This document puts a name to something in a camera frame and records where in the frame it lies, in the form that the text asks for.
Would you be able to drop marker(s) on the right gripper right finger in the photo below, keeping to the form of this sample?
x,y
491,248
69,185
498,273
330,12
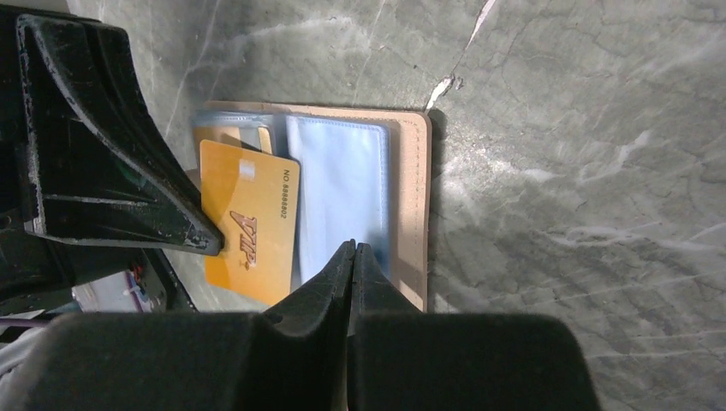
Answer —
x,y
400,358

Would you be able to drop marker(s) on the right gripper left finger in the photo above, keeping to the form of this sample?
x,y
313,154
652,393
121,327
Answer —
x,y
289,357

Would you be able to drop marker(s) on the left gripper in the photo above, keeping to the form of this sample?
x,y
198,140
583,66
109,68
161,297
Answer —
x,y
88,184

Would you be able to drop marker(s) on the gold VIP card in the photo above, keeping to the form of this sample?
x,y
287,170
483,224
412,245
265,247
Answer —
x,y
252,197

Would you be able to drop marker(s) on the gold card in sleeve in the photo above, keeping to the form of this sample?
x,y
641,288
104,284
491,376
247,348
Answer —
x,y
256,138

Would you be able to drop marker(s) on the beige card holder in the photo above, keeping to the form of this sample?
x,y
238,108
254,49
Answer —
x,y
365,176

